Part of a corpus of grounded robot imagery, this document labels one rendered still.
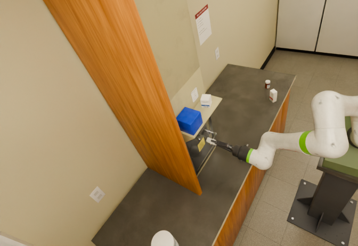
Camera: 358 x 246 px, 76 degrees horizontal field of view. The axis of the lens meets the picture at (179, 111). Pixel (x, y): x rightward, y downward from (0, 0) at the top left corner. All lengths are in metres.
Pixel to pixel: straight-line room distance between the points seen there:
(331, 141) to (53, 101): 1.24
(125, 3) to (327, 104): 0.85
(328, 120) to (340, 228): 1.68
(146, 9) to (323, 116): 0.82
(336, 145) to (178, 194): 1.03
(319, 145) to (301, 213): 1.57
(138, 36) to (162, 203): 1.22
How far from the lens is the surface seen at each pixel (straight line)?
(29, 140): 1.26
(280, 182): 2.75
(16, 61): 1.15
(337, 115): 1.12
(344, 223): 2.70
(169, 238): 1.45
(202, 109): 1.31
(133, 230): 1.70
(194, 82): 1.27
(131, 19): 0.76
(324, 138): 1.11
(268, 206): 2.63
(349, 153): 1.73
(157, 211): 1.69
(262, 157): 1.43
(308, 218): 2.63
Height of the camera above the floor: 2.43
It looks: 44 degrees down
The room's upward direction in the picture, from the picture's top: 18 degrees counter-clockwise
